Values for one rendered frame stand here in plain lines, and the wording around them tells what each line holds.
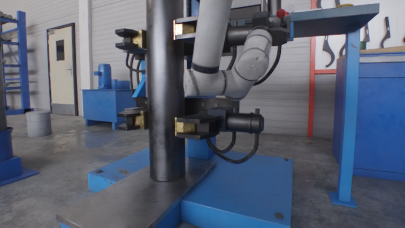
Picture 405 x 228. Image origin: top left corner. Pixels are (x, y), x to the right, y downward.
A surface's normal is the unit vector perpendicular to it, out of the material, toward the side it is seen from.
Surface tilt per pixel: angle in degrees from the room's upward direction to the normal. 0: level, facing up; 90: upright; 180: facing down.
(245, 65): 122
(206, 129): 90
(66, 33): 90
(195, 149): 90
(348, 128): 90
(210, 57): 116
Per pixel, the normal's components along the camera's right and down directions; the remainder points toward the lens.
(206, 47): -0.15, 0.47
